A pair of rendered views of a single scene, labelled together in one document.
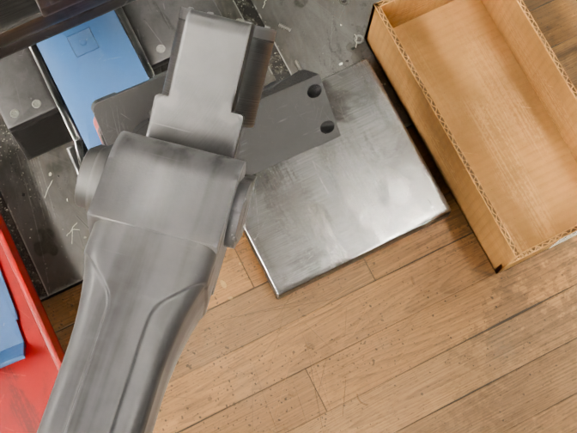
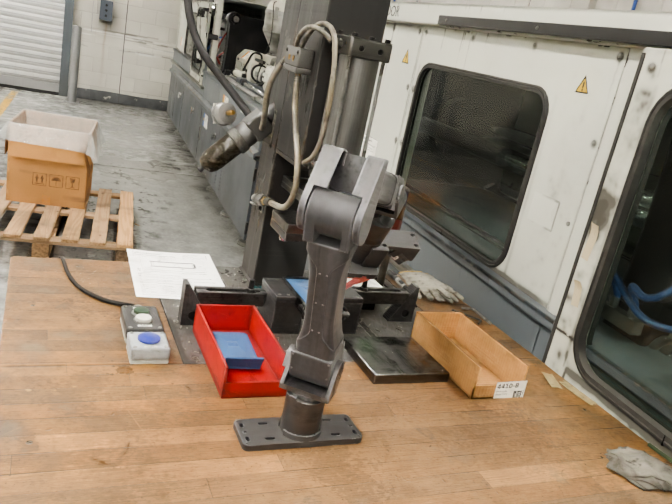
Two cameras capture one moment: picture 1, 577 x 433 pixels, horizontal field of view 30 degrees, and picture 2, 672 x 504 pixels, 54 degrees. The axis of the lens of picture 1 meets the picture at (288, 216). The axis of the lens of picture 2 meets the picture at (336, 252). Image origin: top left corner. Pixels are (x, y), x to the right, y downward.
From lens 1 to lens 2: 102 cm
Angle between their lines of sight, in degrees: 58
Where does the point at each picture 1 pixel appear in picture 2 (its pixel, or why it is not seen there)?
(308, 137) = (410, 245)
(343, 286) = (402, 387)
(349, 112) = (405, 344)
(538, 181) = (486, 380)
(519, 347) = (483, 418)
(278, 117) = (400, 236)
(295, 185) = (383, 354)
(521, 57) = (474, 350)
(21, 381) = (256, 376)
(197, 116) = not seen: hidden behind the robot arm
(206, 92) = not seen: hidden behind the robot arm
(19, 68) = (283, 288)
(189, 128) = not seen: hidden behind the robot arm
